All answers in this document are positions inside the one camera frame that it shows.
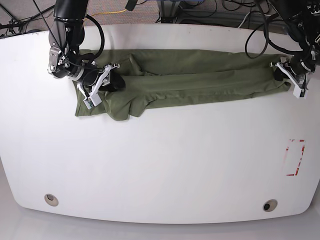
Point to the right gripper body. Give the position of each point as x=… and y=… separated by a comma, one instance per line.
x=94, y=80

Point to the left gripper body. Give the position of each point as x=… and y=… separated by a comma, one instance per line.
x=300, y=68

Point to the olive green T-shirt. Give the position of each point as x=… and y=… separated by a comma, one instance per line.
x=160, y=78

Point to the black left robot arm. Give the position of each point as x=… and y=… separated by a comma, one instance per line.
x=302, y=19

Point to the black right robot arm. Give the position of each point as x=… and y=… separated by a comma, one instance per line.
x=65, y=37

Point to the red tape rectangle marking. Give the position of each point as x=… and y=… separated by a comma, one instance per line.
x=293, y=156

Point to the black tripod stand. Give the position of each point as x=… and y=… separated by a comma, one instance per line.
x=16, y=26

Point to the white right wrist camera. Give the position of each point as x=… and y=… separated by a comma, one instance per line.
x=92, y=99

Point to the aluminium frame base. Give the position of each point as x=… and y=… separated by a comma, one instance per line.
x=171, y=11

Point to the left table cable grommet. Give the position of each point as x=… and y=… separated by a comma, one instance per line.
x=51, y=200

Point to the table cable grommet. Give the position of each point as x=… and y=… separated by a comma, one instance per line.
x=270, y=205
x=51, y=200

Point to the right table cable grommet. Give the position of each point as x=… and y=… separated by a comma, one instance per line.
x=270, y=205

